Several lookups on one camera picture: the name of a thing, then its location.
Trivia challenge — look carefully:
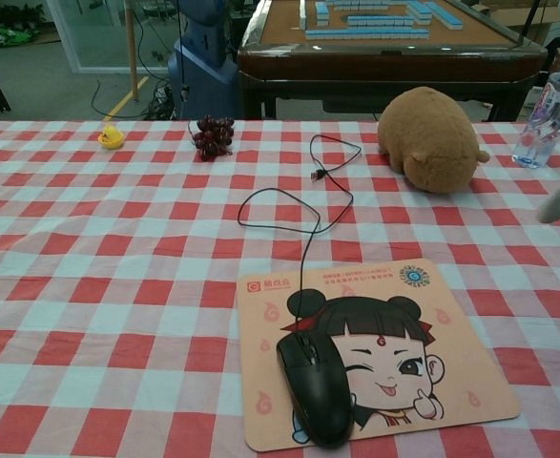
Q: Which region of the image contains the brown plush toy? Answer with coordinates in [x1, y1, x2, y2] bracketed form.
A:
[377, 86, 492, 195]

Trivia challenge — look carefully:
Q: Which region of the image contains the light wooden post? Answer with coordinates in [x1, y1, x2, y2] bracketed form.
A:
[124, 0, 141, 103]

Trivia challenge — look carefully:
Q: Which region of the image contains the blue machine base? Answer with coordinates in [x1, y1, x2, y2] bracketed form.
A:
[167, 0, 240, 120]

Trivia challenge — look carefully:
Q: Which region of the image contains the red white checkered tablecloth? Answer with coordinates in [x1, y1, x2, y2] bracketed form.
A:
[0, 118, 560, 458]

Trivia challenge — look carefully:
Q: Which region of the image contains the black floor cable tangle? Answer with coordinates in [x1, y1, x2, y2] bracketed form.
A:
[140, 78, 180, 120]

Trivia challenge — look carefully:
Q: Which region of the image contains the dark wooden mahjong table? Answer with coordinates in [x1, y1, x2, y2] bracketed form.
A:
[236, 0, 550, 123]

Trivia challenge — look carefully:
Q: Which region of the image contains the clear plastic water bottle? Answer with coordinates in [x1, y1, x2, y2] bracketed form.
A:
[511, 55, 560, 171]

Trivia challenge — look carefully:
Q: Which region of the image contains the dark red grape bunch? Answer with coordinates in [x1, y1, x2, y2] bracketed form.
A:
[187, 114, 236, 163]

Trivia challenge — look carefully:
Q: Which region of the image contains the yellow rubber duck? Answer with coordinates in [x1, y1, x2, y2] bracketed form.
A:
[96, 123, 126, 152]

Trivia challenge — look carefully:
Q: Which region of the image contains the black computer mouse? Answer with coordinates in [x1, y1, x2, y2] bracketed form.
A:
[276, 329, 356, 448]

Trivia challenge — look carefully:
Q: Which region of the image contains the cartoon girl mouse pad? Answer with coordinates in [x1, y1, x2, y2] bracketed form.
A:
[236, 259, 521, 452]

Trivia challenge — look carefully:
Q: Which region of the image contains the black mouse cable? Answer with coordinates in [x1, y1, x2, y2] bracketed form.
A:
[238, 134, 363, 335]

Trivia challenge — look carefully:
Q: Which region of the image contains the white framed glass partition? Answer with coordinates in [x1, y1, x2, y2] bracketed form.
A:
[48, 0, 133, 75]

